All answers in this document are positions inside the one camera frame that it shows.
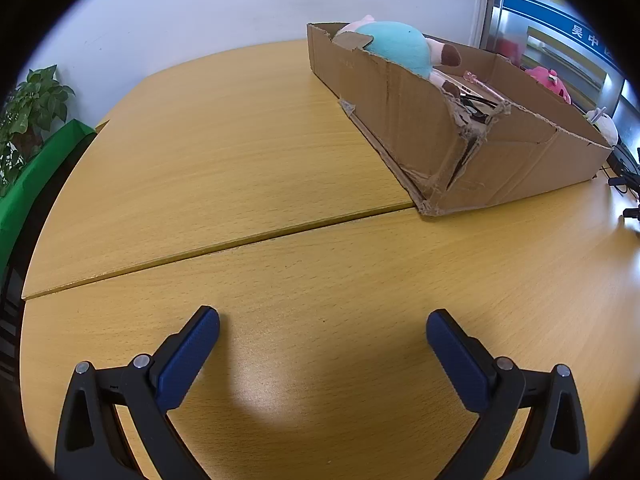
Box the teal and pink plush toy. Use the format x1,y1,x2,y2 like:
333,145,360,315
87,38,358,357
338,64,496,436
334,15,463,93

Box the black cable bundle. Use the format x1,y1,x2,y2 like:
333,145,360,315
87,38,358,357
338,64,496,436
606,145,640,221

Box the black sunglasses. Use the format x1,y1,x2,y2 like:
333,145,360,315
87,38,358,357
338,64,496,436
457,91,503,123

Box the brown cardboard box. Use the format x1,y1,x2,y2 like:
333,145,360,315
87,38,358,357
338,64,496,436
306,22,615,217

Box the blue wall sign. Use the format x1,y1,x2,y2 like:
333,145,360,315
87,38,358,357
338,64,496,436
502,0,626,76

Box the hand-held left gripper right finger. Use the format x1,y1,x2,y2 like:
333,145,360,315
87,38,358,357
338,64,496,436
426,310,591,480

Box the white plush toy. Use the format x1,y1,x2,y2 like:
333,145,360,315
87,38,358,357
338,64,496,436
586,107,620,146

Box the green potted plant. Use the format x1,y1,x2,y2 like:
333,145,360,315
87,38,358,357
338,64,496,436
0,65,76,196

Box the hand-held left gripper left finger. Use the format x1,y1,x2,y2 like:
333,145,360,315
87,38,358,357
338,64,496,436
55,306,221,480

